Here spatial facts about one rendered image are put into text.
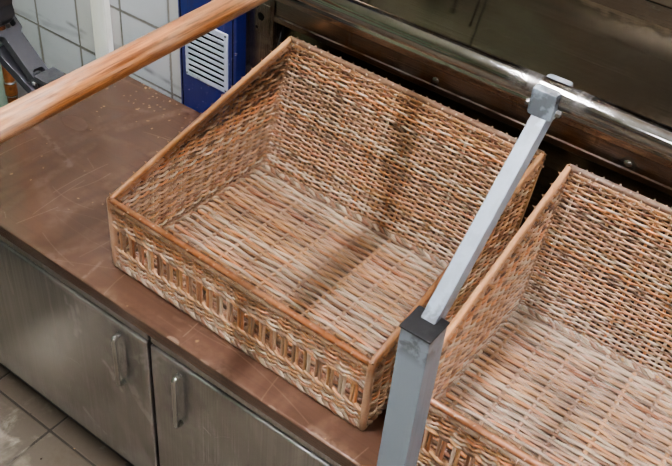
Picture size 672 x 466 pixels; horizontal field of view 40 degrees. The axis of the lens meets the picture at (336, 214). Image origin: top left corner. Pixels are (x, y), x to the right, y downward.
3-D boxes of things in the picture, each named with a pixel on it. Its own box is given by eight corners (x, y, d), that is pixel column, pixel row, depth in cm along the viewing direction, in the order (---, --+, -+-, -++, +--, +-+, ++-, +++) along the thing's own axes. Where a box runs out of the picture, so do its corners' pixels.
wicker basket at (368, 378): (284, 148, 192) (290, 30, 175) (520, 273, 168) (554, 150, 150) (106, 265, 161) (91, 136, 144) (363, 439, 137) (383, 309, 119)
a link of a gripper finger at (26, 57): (-23, 6, 106) (-27, 12, 107) (33, 88, 108) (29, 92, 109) (4, -5, 109) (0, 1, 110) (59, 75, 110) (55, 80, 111)
